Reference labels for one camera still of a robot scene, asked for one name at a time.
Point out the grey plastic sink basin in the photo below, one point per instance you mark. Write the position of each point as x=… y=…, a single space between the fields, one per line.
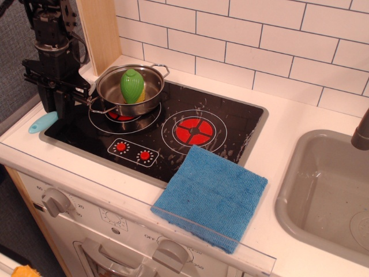
x=323 y=200

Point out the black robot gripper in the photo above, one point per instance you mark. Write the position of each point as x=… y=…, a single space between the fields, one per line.
x=56 y=74

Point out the blue microfibre cloth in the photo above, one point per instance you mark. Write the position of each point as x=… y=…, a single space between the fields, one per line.
x=212 y=198

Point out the right grey oven dial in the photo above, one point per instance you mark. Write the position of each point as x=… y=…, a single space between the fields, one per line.
x=171 y=255

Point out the red stove knob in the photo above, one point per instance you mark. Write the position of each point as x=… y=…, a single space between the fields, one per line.
x=121 y=147
x=145 y=155

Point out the green and yellow toy corn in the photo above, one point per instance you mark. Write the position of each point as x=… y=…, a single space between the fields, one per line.
x=132 y=87

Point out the black toy stove top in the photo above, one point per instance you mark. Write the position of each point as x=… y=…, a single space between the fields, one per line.
x=184 y=118

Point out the grey faucet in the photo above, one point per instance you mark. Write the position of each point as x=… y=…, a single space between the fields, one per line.
x=360 y=138

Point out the left red stove knob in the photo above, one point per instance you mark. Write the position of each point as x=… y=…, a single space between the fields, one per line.
x=121 y=147

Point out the light wooden side post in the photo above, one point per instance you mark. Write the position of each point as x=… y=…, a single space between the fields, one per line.
x=99 y=24

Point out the left grey oven dial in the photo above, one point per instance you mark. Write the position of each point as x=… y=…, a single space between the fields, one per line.
x=55 y=201

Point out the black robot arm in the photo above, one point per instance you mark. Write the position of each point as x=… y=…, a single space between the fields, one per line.
x=53 y=23

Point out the orange object at corner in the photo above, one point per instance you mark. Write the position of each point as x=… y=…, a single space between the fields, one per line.
x=25 y=271

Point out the grey spatula with blue handle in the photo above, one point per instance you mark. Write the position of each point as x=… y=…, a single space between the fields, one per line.
x=43 y=122

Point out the stainless steel pot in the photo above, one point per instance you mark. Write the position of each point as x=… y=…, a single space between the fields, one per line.
x=109 y=90

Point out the right red stove knob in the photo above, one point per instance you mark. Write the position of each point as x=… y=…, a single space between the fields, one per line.
x=145 y=155

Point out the grey oven door handle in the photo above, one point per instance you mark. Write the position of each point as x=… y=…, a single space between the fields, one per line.
x=123 y=262

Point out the grey oven dial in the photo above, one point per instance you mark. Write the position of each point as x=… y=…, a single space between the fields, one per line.
x=55 y=201
x=171 y=255

